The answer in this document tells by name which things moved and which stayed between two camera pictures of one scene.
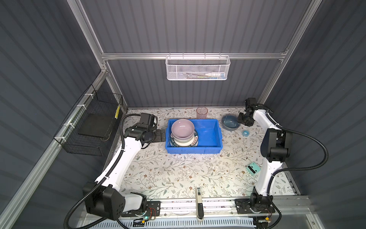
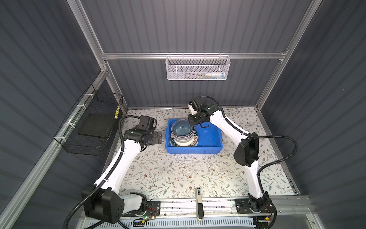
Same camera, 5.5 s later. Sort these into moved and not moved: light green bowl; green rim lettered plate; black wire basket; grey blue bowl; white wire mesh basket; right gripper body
Moved: grey blue bowl; right gripper body
Not moved: green rim lettered plate; light green bowl; white wire mesh basket; black wire basket
